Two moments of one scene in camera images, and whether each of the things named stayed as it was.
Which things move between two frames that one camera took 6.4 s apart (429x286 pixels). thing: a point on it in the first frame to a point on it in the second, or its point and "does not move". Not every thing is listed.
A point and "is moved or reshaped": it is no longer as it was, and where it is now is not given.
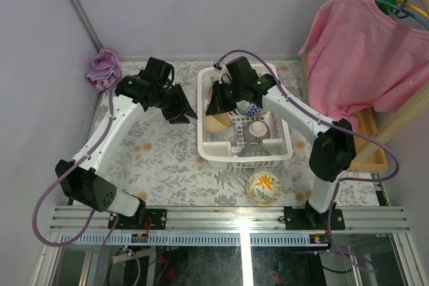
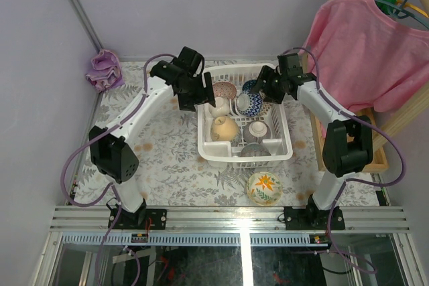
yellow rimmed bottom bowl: (217, 123) is moved or reshaped
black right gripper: (218, 104) to (267, 74)
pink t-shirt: (359, 58) does not move
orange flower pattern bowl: (264, 188) does not move
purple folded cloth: (106, 70) does not move
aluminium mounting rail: (238, 219) does not move
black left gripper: (173, 102) to (196, 95)
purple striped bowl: (255, 131) does not move
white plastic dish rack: (248, 136) does not move
